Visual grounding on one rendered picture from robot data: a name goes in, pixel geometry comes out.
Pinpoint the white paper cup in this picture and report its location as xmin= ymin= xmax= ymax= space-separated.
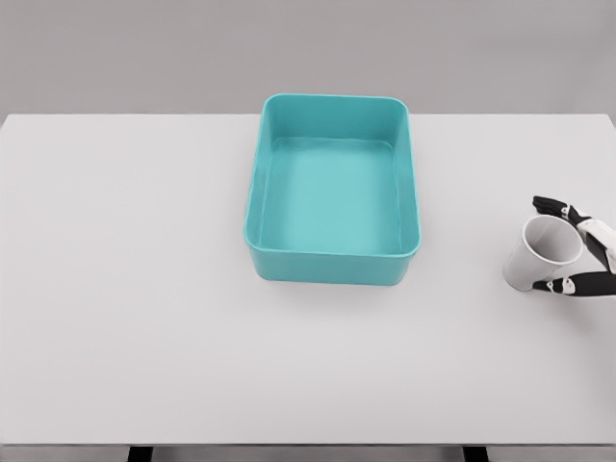
xmin=501 ymin=215 xmax=584 ymax=293

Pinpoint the teal rectangular plastic basket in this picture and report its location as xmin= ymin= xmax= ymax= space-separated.
xmin=243 ymin=92 xmax=424 ymax=287

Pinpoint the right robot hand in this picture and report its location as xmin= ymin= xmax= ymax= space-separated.
xmin=531 ymin=194 xmax=616 ymax=297

